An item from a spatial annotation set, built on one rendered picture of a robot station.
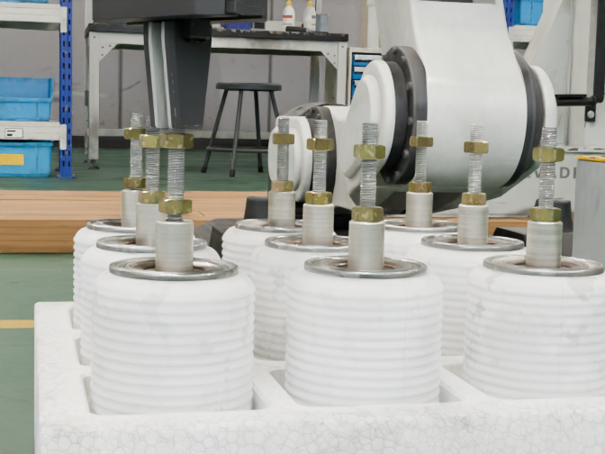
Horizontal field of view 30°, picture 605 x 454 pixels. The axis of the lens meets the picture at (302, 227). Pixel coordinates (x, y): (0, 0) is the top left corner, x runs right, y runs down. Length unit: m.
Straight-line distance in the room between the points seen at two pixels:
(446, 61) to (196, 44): 0.52
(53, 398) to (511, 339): 0.27
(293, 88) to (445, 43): 8.15
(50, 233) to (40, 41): 6.47
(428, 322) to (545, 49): 2.54
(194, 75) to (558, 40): 2.59
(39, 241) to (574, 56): 1.51
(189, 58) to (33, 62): 8.44
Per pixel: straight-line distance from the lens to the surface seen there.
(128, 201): 0.89
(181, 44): 0.65
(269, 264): 0.77
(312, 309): 0.66
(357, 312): 0.65
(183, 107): 0.65
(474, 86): 1.13
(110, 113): 9.09
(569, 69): 3.21
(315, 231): 0.79
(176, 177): 0.66
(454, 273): 0.80
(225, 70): 9.19
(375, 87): 1.13
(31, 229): 2.67
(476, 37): 1.17
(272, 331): 0.78
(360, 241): 0.68
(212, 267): 0.67
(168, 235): 0.66
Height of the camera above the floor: 0.35
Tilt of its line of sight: 6 degrees down
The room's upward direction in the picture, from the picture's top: 2 degrees clockwise
